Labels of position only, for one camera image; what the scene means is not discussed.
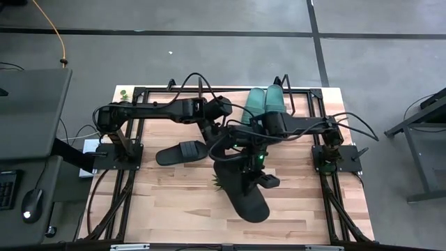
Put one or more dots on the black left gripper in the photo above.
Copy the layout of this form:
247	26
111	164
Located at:
217	136

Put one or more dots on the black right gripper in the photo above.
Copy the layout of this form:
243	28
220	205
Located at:
252	165

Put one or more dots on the black rubber slide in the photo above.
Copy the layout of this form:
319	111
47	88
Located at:
181	152
251	209

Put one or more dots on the teal rubber slide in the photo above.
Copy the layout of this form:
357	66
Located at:
276	97
254	102

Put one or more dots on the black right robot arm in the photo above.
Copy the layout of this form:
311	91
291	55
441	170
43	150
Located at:
303	127

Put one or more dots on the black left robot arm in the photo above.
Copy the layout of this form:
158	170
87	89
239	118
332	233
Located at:
153	109

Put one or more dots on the potted succulent plant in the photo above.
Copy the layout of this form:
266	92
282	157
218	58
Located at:
216	183

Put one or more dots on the small green plant sprig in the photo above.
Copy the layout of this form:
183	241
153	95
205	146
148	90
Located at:
123	94

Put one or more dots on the white power box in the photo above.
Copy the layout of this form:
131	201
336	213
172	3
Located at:
90	153

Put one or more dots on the dark side table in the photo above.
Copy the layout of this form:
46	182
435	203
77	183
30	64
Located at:
419	164

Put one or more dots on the grey desk panel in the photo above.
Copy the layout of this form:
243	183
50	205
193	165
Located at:
28	111

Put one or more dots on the black round knob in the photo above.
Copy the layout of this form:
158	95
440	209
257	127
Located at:
51	230

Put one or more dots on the black computer mouse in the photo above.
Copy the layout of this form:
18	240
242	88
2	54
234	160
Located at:
32	205

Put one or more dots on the black keyboard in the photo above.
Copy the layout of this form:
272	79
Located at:
6	190

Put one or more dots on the dark grey desk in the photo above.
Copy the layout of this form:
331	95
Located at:
21	233

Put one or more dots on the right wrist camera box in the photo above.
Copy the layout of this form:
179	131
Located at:
269	181

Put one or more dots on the black aluminium table frame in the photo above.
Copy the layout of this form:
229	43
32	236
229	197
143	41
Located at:
167	90

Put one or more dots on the silver metal bracket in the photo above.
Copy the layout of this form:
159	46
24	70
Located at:
324	248
129	247

